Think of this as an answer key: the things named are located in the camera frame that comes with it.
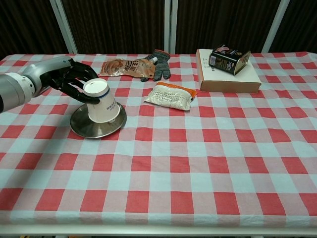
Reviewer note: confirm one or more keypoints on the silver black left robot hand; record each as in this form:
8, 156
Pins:
47, 69

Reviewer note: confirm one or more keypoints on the white paper cup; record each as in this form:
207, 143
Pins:
104, 106

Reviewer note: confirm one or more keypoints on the silver metal plate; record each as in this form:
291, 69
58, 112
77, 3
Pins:
86, 127

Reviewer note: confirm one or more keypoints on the dark fabric partition panel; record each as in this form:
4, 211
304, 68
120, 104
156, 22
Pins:
302, 24
218, 22
119, 24
27, 27

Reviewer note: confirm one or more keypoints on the orange spout pouch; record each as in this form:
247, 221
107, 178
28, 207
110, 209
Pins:
123, 68

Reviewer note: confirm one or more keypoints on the gray knit glove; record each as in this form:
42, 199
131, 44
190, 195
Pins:
162, 65

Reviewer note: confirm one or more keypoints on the white powder packet orange edge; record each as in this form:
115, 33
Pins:
171, 98

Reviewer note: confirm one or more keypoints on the red white checkered tablecloth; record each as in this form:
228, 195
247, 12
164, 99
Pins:
173, 161

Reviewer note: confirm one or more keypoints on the black tin can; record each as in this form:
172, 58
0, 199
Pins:
225, 60

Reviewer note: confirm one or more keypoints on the white book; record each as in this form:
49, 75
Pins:
227, 79

